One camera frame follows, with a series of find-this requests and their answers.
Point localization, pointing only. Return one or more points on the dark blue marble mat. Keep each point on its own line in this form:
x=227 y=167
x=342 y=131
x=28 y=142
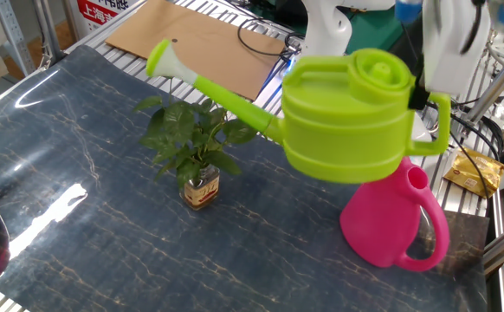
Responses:
x=234 y=260

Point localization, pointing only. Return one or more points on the red and white sign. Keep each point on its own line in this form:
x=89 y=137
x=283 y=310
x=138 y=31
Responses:
x=98 y=15

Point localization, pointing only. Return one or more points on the glass bottle with label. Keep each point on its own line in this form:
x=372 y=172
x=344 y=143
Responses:
x=200 y=195

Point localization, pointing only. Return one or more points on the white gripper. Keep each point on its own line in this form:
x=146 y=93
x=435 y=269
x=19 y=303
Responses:
x=447 y=56

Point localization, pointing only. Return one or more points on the green leafy plant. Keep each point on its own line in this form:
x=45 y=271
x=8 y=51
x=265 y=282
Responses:
x=178 y=125

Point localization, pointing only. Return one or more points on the pink watering can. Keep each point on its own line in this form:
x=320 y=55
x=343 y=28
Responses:
x=382 y=225

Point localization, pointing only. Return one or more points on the aluminium profile post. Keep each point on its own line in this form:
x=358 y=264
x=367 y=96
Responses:
x=499 y=82

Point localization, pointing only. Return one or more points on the lime green watering can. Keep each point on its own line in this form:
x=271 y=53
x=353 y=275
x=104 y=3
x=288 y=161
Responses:
x=343 y=130

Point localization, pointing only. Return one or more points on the gold snack packet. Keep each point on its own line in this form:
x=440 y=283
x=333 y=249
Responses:
x=473 y=177

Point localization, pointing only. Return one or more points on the brown cardboard sheet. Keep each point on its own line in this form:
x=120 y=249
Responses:
x=182 y=39

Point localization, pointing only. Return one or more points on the perforated metal shelf upright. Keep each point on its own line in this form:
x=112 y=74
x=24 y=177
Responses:
x=14 y=39

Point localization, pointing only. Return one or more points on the grey metal pole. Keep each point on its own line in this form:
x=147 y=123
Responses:
x=48 y=30

